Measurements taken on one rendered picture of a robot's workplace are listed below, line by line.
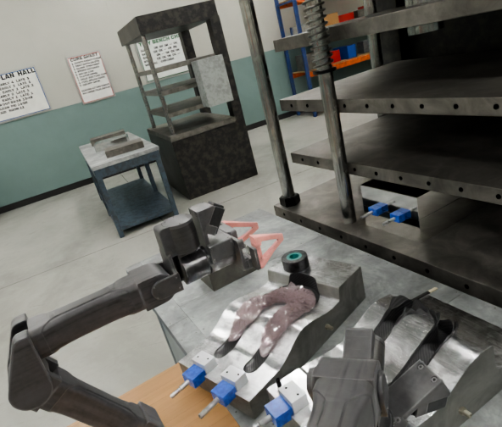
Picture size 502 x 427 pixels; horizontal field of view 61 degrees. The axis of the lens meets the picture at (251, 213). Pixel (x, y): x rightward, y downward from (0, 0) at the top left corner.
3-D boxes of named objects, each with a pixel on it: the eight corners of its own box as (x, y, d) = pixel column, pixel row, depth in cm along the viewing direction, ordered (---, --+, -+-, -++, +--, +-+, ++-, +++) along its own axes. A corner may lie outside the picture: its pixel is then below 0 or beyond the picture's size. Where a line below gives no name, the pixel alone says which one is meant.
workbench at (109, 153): (119, 239, 450) (87, 159, 418) (99, 199, 617) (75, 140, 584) (181, 215, 473) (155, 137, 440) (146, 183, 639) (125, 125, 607)
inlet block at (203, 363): (180, 410, 100) (173, 392, 98) (168, 401, 103) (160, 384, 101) (220, 373, 108) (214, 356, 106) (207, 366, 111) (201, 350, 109)
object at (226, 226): (249, 208, 94) (212, 224, 90) (266, 215, 88) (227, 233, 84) (256, 235, 97) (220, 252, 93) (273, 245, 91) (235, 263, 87)
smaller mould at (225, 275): (214, 291, 150) (209, 274, 148) (198, 277, 163) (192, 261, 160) (261, 267, 158) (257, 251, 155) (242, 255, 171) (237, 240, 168)
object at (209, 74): (196, 204, 494) (136, 13, 419) (164, 180, 629) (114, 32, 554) (266, 177, 524) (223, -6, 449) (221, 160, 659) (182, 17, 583)
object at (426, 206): (421, 243, 149) (416, 197, 143) (365, 224, 172) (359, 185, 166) (509, 192, 169) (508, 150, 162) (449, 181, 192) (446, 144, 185)
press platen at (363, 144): (532, 212, 111) (532, 194, 110) (292, 163, 205) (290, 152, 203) (665, 127, 140) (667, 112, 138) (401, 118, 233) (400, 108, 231)
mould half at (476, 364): (357, 515, 72) (345, 460, 67) (275, 419, 94) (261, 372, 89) (532, 363, 92) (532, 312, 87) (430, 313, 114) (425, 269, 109)
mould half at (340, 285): (254, 419, 95) (242, 382, 91) (184, 377, 113) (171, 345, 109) (365, 297, 126) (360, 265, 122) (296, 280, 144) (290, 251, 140)
